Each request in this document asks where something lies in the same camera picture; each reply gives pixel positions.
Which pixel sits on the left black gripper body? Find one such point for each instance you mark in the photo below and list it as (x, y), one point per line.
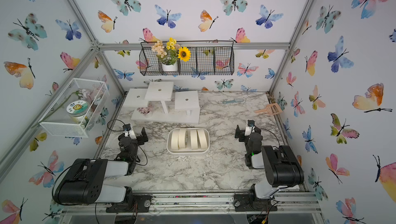
(139, 141)

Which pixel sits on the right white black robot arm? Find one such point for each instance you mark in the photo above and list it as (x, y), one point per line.
(282, 170)

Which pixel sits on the white storage box tray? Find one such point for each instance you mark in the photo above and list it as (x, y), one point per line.
(188, 151)

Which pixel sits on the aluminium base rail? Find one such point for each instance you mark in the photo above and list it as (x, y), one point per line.
(289, 207)

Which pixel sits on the orange plastic scoop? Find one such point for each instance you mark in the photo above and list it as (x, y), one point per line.
(270, 109)

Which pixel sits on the artificial flower stem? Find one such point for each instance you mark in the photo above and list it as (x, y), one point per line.
(79, 94)

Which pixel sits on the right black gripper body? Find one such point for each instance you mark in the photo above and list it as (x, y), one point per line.
(243, 138)

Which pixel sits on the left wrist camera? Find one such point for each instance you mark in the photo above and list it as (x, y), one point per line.
(128, 131)

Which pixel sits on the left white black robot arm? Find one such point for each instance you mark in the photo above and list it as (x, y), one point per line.
(84, 183)

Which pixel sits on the clear acrylic wall box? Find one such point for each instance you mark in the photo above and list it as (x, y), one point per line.
(63, 124)

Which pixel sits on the cream tape roll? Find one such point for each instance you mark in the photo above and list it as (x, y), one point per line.
(182, 138)
(202, 138)
(194, 139)
(174, 140)

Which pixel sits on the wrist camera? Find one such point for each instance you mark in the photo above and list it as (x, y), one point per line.
(128, 131)
(250, 128)

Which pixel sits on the white tiered display stand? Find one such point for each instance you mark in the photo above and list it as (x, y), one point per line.
(169, 106)

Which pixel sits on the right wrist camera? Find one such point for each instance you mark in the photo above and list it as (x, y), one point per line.
(250, 128)

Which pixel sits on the sunflower bouquet white pot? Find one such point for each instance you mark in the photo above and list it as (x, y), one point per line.
(170, 54)

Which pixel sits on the black wire wall basket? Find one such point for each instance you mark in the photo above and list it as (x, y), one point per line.
(207, 58)

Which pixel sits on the pink flower white pot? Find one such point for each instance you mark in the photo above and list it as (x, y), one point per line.
(146, 112)

